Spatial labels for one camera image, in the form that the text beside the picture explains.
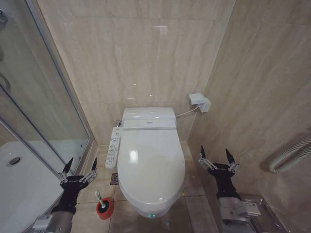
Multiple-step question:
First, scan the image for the white wall socket box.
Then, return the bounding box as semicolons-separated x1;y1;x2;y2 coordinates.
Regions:
188;92;212;114

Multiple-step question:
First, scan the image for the white shower tray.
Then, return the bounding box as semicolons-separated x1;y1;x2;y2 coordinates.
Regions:
0;141;66;233

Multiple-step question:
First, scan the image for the square metal floor drain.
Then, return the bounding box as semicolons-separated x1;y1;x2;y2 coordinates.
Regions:
110;172;121;186

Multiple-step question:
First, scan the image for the white toilet bowl base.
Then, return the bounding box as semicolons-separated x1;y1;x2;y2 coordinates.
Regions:
118;181;183;220

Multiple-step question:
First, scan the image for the glass shower door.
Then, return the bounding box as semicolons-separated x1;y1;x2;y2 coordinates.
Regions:
0;0;96;170

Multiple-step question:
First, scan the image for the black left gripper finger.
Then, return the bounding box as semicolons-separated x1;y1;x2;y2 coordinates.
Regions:
79;157;98;184
57;157;74;185

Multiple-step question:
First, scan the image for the white power cable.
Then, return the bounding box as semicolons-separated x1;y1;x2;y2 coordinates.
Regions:
174;105;199;119

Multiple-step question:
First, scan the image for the white toilet lid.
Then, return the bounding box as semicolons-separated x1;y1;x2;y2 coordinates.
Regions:
116;128;187;205

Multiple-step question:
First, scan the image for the white bidet seat rear unit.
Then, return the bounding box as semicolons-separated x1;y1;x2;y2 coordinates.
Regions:
121;106;177;131

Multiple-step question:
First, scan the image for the chrome shower door handle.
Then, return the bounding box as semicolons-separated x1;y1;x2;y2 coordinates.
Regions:
0;72;12;90

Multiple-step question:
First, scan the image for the round chrome tray drain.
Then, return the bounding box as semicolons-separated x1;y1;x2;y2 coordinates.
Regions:
5;156;23;168

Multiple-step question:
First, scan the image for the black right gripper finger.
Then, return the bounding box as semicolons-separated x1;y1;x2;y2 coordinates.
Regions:
197;145;217;171
225;148;240;174

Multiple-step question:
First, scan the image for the white bidet control panel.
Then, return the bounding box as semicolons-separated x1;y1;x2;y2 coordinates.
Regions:
104;126;122;170

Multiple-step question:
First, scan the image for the red and black brush holder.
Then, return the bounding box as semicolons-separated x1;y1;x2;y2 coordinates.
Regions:
95;197;115;220

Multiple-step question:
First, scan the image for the white-handled toilet brush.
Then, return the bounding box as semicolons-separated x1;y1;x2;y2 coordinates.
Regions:
94;190;108;211

